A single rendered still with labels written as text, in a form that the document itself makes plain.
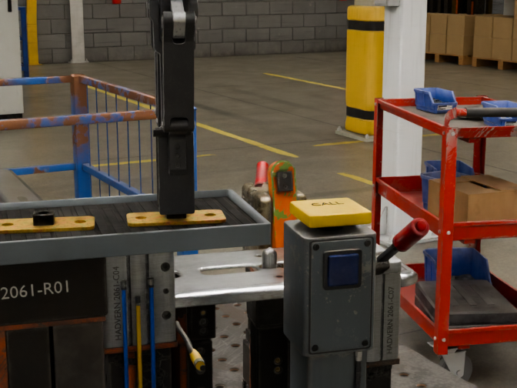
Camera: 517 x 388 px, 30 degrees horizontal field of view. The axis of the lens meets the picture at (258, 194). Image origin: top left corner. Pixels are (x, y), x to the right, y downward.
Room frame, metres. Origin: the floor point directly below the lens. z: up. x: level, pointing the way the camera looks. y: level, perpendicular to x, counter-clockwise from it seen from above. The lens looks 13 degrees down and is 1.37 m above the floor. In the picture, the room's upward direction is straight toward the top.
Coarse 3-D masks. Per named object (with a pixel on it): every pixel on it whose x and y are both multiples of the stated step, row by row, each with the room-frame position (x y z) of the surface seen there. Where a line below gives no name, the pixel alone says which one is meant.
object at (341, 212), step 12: (300, 204) 0.87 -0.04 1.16; (312, 204) 0.87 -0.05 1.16; (324, 204) 0.87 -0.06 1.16; (336, 204) 0.87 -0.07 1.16; (348, 204) 0.87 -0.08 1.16; (300, 216) 0.85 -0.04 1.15; (312, 216) 0.83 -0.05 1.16; (324, 216) 0.83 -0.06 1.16; (336, 216) 0.83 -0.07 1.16; (348, 216) 0.83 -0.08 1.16; (360, 216) 0.84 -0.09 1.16; (324, 228) 0.85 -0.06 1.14; (336, 228) 0.85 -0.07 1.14
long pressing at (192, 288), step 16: (176, 256) 1.24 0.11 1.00; (192, 256) 1.24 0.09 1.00; (208, 256) 1.24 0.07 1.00; (224, 256) 1.24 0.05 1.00; (240, 256) 1.24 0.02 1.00; (256, 256) 1.24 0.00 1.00; (176, 272) 1.17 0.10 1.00; (192, 272) 1.17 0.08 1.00; (256, 272) 1.17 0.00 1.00; (272, 272) 1.17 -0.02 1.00; (176, 288) 1.10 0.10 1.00; (192, 288) 1.10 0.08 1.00; (208, 288) 1.10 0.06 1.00; (224, 288) 1.09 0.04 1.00; (240, 288) 1.09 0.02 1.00; (256, 288) 1.10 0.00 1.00; (272, 288) 1.10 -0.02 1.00; (176, 304) 1.07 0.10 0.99; (192, 304) 1.07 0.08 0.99; (208, 304) 1.08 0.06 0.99
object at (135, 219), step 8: (128, 216) 0.81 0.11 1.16; (136, 216) 0.81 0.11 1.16; (144, 216) 0.81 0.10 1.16; (152, 216) 0.81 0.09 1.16; (160, 216) 0.81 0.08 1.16; (168, 216) 0.80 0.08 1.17; (176, 216) 0.80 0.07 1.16; (184, 216) 0.80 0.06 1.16; (192, 216) 0.81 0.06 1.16; (200, 216) 0.81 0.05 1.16; (208, 216) 0.81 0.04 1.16; (216, 216) 0.81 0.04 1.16; (224, 216) 0.81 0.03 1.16; (128, 224) 0.79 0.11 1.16; (136, 224) 0.79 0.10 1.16; (144, 224) 0.79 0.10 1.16; (152, 224) 0.79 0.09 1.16; (160, 224) 0.79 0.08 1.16; (168, 224) 0.79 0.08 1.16; (176, 224) 0.79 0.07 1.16; (184, 224) 0.79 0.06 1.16
